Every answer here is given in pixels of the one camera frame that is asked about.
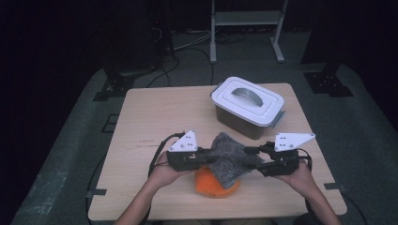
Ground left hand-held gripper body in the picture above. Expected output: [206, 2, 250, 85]
[166, 129, 206, 173]

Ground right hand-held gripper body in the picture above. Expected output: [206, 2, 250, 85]
[264, 132, 316, 178]

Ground grey cloth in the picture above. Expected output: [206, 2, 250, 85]
[207, 131, 266, 189]

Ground orange plush toy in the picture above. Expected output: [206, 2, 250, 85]
[194, 165, 242, 199]

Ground grey plastic storage box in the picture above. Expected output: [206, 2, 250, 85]
[214, 105, 286, 141]

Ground person's left hand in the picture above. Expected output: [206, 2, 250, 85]
[146, 151, 190, 189]

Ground person's right hand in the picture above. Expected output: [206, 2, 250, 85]
[275, 157, 317, 199]

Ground black floor tape marker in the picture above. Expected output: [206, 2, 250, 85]
[101, 113, 120, 134]

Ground black stand base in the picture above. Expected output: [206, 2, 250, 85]
[301, 0, 355, 98]
[92, 57, 163, 102]

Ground dark equipment rack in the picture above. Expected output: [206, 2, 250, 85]
[146, 0, 176, 60]

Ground white metal stand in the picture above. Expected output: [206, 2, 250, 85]
[209, 0, 289, 65]

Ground right hand-held gripper black cable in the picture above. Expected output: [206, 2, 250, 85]
[296, 147, 314, 172]

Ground hand-held gripper black cable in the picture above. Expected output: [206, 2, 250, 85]
[296, 147, 314, 172]
[147, 131, 186, 176]

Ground left hand-held gripper black cable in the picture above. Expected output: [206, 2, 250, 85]
[147, 131, 186, 176]

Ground black floor cable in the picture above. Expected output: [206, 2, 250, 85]
[146, 46, 216, 89]
[84, 156, 106, 224]
[341, 190, 369, 225]

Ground white floor cables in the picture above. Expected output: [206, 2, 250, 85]
[173, 29, 214, 53]

